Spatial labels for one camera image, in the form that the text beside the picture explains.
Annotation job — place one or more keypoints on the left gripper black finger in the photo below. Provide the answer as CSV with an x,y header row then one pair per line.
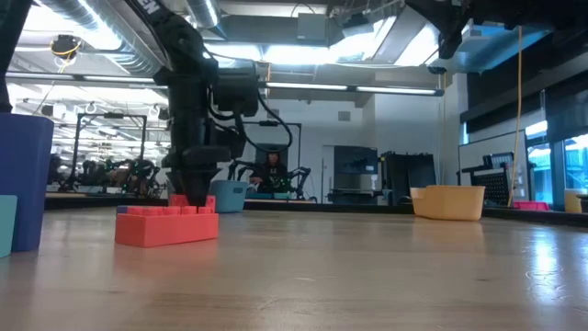
x,y
195,186

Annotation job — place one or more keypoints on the orange studded toy block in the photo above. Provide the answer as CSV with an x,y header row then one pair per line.
x,y
165,230
177,201

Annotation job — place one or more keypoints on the purple toy block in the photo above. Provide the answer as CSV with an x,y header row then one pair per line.
x,y
121,209
30,184

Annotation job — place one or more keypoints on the teal toy block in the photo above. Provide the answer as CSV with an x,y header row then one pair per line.
x,y
7,225

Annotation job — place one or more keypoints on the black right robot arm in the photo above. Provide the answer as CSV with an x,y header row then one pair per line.
x,y
505,9

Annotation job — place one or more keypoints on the black background robot arm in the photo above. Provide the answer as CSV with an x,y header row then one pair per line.
x,y
301,177
239,171

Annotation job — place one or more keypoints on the blue plastic bin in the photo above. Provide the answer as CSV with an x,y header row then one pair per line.
x,y
232,197

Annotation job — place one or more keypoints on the person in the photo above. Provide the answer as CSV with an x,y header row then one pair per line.
x,y
272,177

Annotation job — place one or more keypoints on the long ceiling light strip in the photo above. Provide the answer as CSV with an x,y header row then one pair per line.
x,y
303,86

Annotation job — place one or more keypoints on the black cabinet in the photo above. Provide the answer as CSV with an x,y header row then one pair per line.
x,y
409,177

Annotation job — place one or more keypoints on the yellow plastic bin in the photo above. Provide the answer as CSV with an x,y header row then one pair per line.
x,y
450,204

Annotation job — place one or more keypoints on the white board panel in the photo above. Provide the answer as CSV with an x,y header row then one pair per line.
x,y
478,149

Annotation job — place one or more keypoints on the black pegboard cart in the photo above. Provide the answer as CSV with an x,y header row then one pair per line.
x,y
496,184

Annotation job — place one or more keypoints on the pink plastic bin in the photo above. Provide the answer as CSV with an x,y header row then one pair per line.
x,y
530,205

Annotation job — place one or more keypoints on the small yellow background bin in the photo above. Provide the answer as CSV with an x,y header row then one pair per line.
x,y
572,202

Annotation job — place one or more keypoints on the black background gantry frame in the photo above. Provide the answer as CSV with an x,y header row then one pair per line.
x,y
299,151
133,116

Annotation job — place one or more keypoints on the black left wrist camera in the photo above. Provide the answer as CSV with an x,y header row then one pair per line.
x,y
236,89

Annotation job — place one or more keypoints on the grey wall vent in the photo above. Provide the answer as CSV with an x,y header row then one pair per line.
x,y
274,113
344,116

